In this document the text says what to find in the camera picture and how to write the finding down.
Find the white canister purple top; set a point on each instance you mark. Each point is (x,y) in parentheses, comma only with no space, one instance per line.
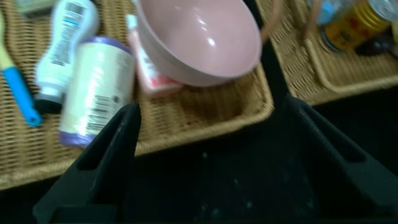
(99,90)

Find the white bottle black cap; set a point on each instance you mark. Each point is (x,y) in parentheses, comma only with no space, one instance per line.
(65,46)

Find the small pink bottle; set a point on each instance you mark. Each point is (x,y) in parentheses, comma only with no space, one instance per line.
(152,81)

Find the purple eggplant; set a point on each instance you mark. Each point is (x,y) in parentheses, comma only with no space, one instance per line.
(373,45)

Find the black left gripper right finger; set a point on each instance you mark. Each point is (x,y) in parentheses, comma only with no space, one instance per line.
(342,180)

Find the small green gold card box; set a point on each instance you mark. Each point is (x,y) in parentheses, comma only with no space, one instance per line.
(34,5)

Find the yellow drink can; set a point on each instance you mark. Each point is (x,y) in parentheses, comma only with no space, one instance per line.
(351,28)

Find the black table cloth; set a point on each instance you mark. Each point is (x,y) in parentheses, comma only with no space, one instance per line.
(217,174)

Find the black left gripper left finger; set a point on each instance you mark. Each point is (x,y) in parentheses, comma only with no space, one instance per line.
(93,186)

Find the clear water bottle blue label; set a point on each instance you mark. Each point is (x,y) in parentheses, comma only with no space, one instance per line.
(328,11)

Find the pink bowl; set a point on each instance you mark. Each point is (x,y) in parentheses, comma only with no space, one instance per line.
(199,37)

